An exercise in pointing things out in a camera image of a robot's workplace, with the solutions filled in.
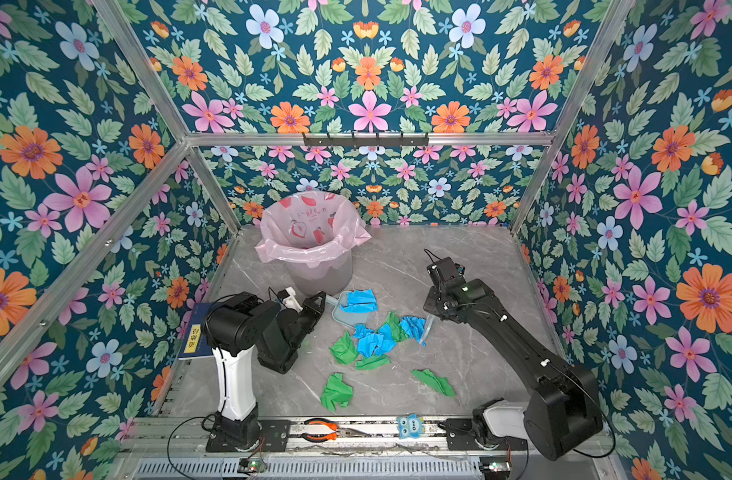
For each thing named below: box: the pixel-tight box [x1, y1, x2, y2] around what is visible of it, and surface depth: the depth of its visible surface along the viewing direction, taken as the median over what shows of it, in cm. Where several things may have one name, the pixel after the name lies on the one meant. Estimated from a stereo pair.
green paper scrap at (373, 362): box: [356, 354, 391, 370], surface depth 86 cm
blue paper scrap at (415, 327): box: [400, 315, 427, 347], surface depth 92 cm
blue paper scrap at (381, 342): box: [354, 324, 397, 358], surface depth 90 cm
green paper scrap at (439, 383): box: [411, 369, 455, 397], surface depth 83 cm
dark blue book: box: [178, 302, 213, 361], surface depth 90 cm
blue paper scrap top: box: [340, 288, 378, 314], surface depth 100 cm
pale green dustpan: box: [325, 290, 369, 328], surface depth 97 cm
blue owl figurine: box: [397, 414, 425, 439], surface depth 76 cm
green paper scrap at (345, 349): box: [330, 331, 359, 365], surface depth 90 cm
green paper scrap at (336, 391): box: [320, 373, 353, 413], surface depth 82 cm
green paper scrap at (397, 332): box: [385, 310, 408, 343], surface depth 92 cm
